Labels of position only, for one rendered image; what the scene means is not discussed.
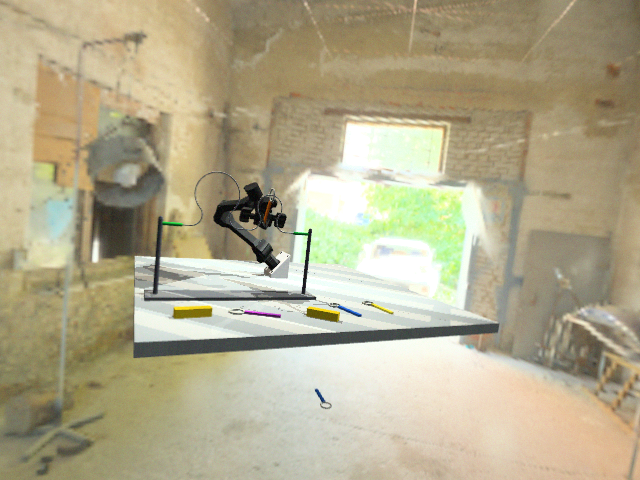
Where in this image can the yellow rectangular block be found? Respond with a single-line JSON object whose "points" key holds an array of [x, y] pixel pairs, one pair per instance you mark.
{"points": [[192, 312], [323, 314]]}

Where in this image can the white loop with blue handle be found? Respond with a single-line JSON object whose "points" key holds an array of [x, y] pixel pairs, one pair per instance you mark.
{"points": [[345, 309], [322, 399]]}

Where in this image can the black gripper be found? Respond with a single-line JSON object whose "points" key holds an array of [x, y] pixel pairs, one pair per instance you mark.
{"points": [[246, 213]]}

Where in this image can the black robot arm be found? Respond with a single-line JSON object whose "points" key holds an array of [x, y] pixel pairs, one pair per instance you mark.
{"points": [[261, 248]]}

